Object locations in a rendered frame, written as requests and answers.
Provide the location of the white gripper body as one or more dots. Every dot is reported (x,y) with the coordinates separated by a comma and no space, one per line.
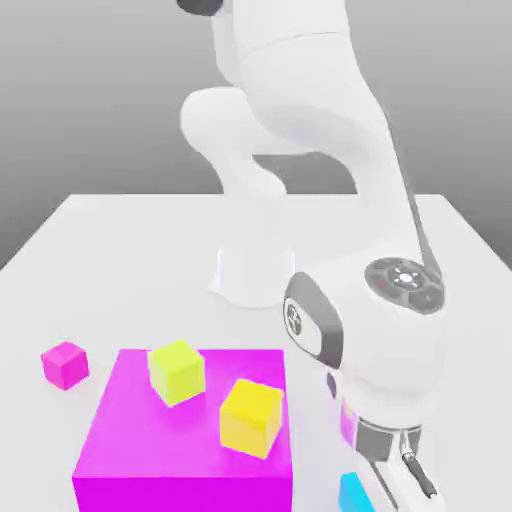
(400,490)

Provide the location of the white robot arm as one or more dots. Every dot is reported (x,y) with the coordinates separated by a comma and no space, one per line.
(304,100)

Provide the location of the small cyan cube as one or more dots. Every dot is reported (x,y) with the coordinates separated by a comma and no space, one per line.
(352,494)

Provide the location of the small yellow cube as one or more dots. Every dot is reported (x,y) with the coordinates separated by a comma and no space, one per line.
(250,418)

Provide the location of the small lime green cube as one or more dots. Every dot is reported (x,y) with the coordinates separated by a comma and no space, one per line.
(176,372)

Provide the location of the small magenta cube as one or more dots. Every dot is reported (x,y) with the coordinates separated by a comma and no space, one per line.
(64,366)

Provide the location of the large magenta box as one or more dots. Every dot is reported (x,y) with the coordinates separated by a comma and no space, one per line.
(168,448)

